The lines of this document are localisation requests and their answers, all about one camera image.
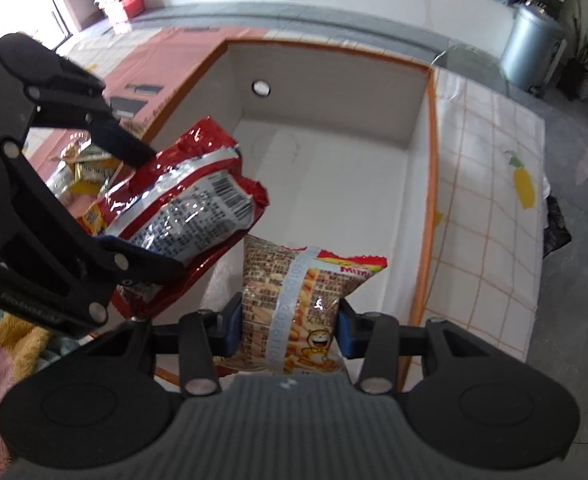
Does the red snack bag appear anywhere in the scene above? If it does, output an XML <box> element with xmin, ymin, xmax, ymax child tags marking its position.
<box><xmin>80</xmin><ymin>117</ymin><xmax>269</xmax><ymax>318</ymax></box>

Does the yellow snack bag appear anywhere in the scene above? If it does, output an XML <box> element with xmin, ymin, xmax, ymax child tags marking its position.
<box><xmin>46</xmin><ymin>131</ymin><xmax>122</xmax><ymax>219</ymax></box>

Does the orange cracker snack bag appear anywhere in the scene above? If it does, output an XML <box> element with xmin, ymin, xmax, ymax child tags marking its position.
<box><xmin>218</xmin><ymin>235</ymin><xmax>387</xmax><ymax>375</ymax></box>

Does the potted green plant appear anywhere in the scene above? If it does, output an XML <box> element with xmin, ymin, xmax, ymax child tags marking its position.
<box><xmin>557</xmin><ymin>0</ymin><xmax>588</xmax><ymax>101</ymax></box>

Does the orange storage box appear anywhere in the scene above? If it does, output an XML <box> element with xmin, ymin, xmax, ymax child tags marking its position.
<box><xmin>147</xmin><ymin>38</ymin><xmax>438</xmax><ymax>325</ymax></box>

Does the pink checkered table mat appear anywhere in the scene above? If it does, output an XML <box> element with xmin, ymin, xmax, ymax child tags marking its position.
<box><xmin>23</xmin><ymin>24</ymin><xmax>548</xmax><ymax>363</ymax></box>

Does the red box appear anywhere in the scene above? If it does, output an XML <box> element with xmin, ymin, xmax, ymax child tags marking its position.
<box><xmin>119</xmin><ymin>0</ymin><xmax>145</xmax><ymax>21</ymax></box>

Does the silver trash can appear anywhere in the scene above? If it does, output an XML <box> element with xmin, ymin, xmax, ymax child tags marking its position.
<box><xmin>500</xmin><ymin>4</ymin><xmax>566</xmax><ymax>93</ymax></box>

